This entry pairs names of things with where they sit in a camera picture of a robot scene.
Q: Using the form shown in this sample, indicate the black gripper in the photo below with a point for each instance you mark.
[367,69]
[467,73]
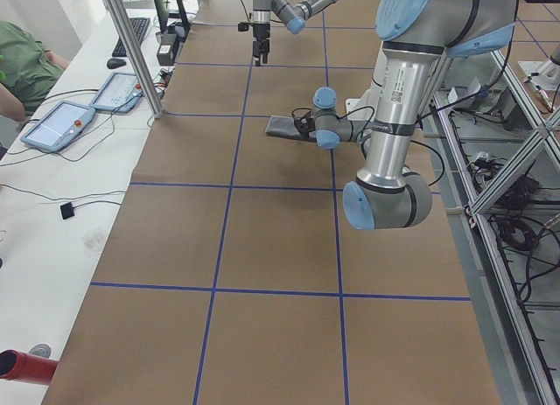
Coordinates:
[261,31]

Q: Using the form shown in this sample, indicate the pink and grey towel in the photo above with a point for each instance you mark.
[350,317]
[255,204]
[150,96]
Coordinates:
[284,127]

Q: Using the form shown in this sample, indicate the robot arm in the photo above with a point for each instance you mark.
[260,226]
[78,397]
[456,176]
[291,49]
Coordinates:
[414,35]
[292,16]

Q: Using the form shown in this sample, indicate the black power box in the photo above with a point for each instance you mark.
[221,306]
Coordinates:
[168,48]

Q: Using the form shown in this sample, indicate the black computer monitor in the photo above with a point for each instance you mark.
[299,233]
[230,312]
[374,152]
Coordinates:
[164,11]

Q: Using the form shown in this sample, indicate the far teach pendant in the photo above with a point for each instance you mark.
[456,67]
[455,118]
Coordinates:
[119,94]

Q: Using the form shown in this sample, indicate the teach pendant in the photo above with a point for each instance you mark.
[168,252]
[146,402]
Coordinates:
[59,127]
[119,94]

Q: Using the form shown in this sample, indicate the black computer mouse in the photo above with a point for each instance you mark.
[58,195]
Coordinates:
[115,63]

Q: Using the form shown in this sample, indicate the near teach pendant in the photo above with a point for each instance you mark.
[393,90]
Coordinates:
[59,127]

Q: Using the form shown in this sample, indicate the person in green shirt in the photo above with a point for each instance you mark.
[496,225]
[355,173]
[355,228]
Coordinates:
[29,71]

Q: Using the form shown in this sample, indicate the small black square pad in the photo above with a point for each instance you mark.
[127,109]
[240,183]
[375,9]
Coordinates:
[67,210]

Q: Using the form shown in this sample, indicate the red cylinder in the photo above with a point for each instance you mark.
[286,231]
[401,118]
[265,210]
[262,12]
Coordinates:
[27,368]

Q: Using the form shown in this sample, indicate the aluminium frame post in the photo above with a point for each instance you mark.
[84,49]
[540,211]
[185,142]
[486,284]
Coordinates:
[125,32]

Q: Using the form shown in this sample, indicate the aluminium frame rail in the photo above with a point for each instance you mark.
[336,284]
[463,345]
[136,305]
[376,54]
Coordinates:
[496,117]

